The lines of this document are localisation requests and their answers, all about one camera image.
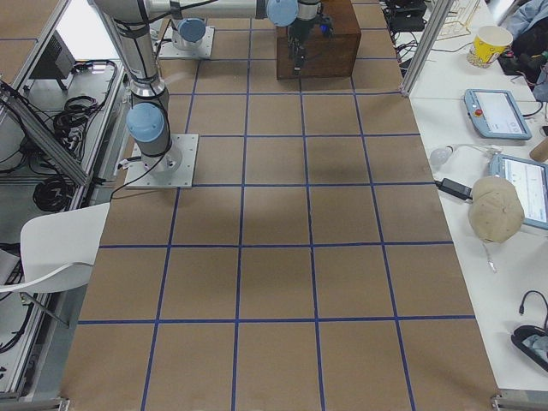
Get dark wooden drawer cabinet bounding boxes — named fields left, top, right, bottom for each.
left=267, top=1, right=361, bottom=80

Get white light bulb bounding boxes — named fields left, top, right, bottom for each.
left=429, top=146, right=455, bottom=168

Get yellow popcorn bucket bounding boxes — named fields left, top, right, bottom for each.
left=467, top=26, right=513, bottom=69

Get black power adapter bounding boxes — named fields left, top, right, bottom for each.
left=435, top=178, right=473, bottom=200

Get upper blue teach pendant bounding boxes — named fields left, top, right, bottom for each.
left=463, top=89, right=532, bottom=140

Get blue teach pendant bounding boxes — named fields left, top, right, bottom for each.
left=463, top=89, right=532, bottom=140
left=489, top=154, right=547, bottom=230

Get black electronics box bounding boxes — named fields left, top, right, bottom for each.
left=30, top=31, right=76, bottom=91

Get beige baseball cap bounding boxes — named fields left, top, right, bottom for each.
left=468, top=176, right=525, bottom=243

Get lower blue teach pendant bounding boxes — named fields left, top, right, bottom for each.
left=489, top=154, right=547, bottom=230

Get white plastic chair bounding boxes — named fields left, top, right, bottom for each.
left=1, top=202, right=110, bottom=328

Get aluminium frame post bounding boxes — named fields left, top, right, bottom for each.
left=400, top=0, right=453, bottom=97

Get gold wire rack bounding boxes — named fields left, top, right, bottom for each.
left=438, top=0, right=480, bottom=40

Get coiled black cables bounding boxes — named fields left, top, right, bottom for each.
left=53, top=96, right=104, bottom=162

